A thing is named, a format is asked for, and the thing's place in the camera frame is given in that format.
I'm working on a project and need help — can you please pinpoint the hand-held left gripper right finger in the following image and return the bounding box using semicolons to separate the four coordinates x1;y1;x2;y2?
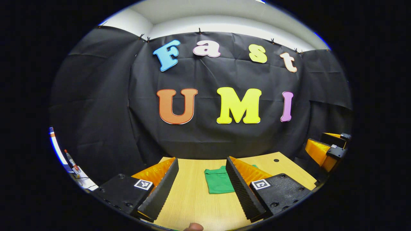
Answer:
225;156;312;223

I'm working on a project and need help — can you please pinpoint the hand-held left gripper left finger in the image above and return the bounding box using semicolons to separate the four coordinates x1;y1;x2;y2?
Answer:
96;157;179;222

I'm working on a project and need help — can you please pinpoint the green polo T-shirt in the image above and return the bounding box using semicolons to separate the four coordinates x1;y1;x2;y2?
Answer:
204;165;259;195

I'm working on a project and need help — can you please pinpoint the black backdrop cloth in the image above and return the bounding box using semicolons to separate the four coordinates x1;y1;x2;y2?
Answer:
49;26;354;186

